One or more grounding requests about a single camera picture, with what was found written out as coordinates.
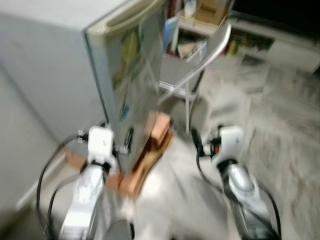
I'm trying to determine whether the steel-look fridge door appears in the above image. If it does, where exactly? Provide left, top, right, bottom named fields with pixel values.
left=84, top=0, right=174, bottom=177

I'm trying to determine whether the grey mini fridge body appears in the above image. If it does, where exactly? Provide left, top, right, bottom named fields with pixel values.
left=0, top=0, right=132, bottom=147

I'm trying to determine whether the orange clay brick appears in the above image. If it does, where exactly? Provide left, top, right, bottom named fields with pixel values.
left=107, top=145, right=167, bottom=195
left=145, top=112, right=174, bottom=152
left=65, top=150, right=89, bottom=174

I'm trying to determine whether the silver metal chair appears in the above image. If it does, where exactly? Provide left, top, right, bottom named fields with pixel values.
left=159, top=22, right=234, bottom=134

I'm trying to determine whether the blue plastic lid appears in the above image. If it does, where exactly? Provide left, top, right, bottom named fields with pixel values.
left=162, top=17, right=174, bottom=52

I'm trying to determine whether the white shelf rack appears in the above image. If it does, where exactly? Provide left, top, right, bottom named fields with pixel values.
left=172, top=14, right=212, bottom=62

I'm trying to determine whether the brown cardboard box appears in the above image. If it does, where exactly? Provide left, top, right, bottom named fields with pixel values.
left=194, top=0, right=236, bottom=26

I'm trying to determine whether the red lattice crate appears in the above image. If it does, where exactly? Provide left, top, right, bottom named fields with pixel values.
left=167, top=0, right=179, bottom=19

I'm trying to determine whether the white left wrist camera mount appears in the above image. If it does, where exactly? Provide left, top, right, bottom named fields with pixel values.
left=87, top=126, right=119, bottom=169

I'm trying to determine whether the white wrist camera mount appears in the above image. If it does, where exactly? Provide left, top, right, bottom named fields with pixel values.
left=87, top=126, right=119, bottom=169
left=217, top=126, right=245, bottom=164

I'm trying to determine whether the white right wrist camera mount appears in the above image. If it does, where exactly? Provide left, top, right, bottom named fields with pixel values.
left=217, top=126, right=245, bottom=164

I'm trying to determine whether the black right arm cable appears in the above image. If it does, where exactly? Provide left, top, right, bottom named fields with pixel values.
left=194, top=147, right=282, bottom=239

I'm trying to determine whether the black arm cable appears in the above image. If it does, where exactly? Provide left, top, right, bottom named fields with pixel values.
left=36, top=131, right=90, bottom=237
left=194, top=147, right=282, bottom=239

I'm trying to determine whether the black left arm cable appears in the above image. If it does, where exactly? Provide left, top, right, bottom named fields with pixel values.
left=36, top=131, right=90, bottom=237

